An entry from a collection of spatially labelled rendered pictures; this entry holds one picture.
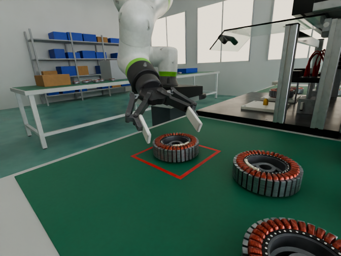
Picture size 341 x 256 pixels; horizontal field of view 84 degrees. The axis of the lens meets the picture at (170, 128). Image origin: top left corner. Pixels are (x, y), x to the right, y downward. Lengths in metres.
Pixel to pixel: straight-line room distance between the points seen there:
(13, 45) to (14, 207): 6.66
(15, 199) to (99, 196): 0.15
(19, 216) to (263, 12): 5.94
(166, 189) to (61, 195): 0.18
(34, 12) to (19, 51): 1.16
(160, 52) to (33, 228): 1.15
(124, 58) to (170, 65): 0.67
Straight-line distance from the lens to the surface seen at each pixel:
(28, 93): 2.75
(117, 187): 0.37
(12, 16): 7.13
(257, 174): 0.34
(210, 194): 0.34
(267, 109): 0.83
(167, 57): 1.30
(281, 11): 5.87
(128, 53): 0.65
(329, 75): 0.66
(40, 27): 7.23
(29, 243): 0.34
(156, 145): 0.44
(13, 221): 0.39
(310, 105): 0.84
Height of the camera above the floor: 0.96
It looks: 18 degrees down
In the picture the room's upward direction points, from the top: 2 degrees counter-clockwise
